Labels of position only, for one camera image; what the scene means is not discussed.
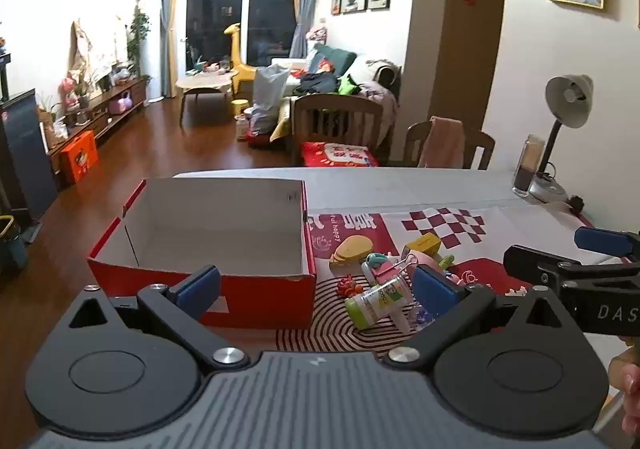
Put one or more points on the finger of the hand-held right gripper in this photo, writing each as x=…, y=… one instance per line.
x=602, y=240
x=530, y=265

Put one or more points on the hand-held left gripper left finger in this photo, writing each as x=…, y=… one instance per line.
x=197, y=290

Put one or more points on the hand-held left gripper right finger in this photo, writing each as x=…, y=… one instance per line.
x=434, y=291

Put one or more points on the pink toy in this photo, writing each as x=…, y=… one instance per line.
x=427, y=263

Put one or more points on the green clear toy bottle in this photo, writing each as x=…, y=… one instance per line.
x=375, y=304

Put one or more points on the red cardboard box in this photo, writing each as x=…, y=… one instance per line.
x=200, y=224

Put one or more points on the person's right hand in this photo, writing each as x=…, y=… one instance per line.
x=629, y=381

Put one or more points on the white blue doll figure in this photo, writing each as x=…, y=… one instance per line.
x=422, y=319

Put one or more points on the green toy stick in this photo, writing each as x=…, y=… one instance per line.
x=446, y=259

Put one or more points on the red white printed tablecloth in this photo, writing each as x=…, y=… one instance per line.
x=500, y=241

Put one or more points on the yellow toy block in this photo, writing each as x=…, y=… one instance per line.
x=422, y=245

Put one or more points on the teal toy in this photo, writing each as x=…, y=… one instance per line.
x=376, y=263

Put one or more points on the yellow mango-shaped toy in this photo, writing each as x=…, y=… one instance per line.
x=352, y=249

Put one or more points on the tall glass jar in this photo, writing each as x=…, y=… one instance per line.
x=527, y=164

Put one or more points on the wooden chair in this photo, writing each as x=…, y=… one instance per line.
x=330, y=121
x=480, y=149

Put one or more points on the grey desk lamp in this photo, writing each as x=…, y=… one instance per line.
x=570, y=99

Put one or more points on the pink towel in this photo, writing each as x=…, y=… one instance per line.
x=445, y=141

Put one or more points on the red printed cushion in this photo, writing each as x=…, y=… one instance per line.
x=340, y=156

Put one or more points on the orange printed carton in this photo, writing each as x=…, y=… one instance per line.
x=79, y=156

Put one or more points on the wooden TV cabinet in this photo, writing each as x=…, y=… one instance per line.
x=115, y=121

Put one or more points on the yellow stool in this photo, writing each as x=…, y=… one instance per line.
x=240, y=106

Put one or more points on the teal trash bin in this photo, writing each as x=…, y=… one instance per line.
x=11, y=249

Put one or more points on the pink toy bag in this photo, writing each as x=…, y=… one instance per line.
x=120, y=105

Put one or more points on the translucent plastic bag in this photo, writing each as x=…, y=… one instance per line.
x=267, y=94

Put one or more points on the oval coffee table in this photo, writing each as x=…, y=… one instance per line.
x=205, y=81

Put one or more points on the wooden door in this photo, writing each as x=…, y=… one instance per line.
x=465, y=54

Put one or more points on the sofa with clothes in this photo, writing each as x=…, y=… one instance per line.
x=360, y=74

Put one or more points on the yellow giraffe toy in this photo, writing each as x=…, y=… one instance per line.
x=235, y=49

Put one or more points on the white standing air conditioner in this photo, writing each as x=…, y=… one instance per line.
x=151, y=49

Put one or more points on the blue yellow curtain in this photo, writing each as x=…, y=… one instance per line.
x=169, y=29
x=306, y=4

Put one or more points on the green potted plant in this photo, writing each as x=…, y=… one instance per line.
x=139, y=31

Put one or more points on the glass balcony door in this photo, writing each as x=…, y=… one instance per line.
x=225, y=9

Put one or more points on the pink flower bouquet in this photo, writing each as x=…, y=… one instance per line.
x=316, y=32

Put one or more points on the white wall cloth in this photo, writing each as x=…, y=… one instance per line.
x=100, y=46

